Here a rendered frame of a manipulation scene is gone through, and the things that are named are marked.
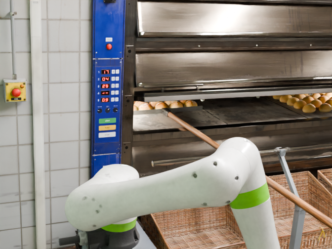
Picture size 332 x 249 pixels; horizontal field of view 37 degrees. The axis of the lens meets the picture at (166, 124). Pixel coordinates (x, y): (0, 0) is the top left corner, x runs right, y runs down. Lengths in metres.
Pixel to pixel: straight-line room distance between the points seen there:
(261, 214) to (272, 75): 1.67
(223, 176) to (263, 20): 1.79
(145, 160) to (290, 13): 1.17
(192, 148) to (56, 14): 1.07
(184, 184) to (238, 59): 1.71
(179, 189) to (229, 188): 0.13
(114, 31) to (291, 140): 1.35
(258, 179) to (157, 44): 1.40
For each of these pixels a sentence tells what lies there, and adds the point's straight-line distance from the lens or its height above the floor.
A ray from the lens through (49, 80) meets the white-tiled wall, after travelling 2.48.
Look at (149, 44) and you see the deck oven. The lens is 2.58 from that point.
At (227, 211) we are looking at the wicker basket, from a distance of 3.02.
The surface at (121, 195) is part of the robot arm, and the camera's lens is 1.31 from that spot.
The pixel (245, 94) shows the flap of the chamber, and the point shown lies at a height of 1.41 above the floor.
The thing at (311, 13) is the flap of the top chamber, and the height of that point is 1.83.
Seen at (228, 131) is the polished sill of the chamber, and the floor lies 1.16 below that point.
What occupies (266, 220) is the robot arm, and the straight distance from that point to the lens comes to 1.38.
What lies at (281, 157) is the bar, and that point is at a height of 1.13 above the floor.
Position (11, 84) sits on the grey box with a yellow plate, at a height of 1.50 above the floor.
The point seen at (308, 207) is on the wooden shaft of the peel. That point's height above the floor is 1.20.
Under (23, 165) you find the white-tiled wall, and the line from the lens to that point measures 2.59.
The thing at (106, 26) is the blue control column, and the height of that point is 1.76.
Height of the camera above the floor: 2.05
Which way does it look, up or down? 18 degrees down
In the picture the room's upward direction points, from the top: 3 degrees clockwise
